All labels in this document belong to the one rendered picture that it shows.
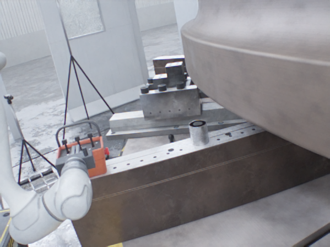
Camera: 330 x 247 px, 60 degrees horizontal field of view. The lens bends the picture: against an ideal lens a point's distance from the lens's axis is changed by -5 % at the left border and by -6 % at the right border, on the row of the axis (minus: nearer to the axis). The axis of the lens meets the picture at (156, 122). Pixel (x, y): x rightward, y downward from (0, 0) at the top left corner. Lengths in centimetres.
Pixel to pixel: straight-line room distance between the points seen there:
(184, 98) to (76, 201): 156
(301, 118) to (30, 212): 81
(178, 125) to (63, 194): 169
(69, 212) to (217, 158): 76
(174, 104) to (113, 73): 229
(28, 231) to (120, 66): 374
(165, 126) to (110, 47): 222
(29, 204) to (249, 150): 96
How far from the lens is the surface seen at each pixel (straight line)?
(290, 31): 102
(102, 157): 124
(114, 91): 448
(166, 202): 140
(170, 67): 231
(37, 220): 92
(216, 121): 238
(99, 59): 434
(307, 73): 85
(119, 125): 252
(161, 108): 228
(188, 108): 226
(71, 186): 84
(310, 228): 147
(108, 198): 133
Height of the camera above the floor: 131
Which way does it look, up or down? 22 degrees down
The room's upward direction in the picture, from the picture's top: 11 degrees counter-clockwise
